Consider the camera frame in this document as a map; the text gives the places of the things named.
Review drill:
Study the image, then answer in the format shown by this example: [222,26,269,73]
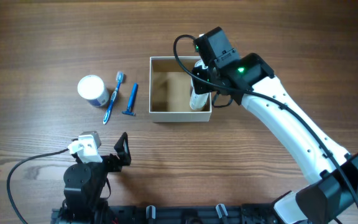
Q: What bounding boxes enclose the white tube with print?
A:
[189,59,209,111]

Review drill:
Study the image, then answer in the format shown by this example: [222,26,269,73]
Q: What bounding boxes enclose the white round jar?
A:
[77,75,110,107]

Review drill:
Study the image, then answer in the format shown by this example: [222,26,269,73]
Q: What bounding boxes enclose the blue white toothbrush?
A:
[103,71,124,124]

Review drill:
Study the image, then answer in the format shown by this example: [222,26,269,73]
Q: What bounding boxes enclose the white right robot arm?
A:
[190,50,358,223]

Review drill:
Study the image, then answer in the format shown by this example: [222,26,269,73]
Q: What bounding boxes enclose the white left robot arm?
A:
[52,131,131,223]

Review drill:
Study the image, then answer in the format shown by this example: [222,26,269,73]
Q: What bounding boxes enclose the white cardboard box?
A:
[149,56,212,123]

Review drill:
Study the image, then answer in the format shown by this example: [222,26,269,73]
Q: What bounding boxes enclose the blue disposable razor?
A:
[122,83,139,116]

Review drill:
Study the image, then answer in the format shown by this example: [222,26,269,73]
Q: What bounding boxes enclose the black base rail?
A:
[51,203,280,224]

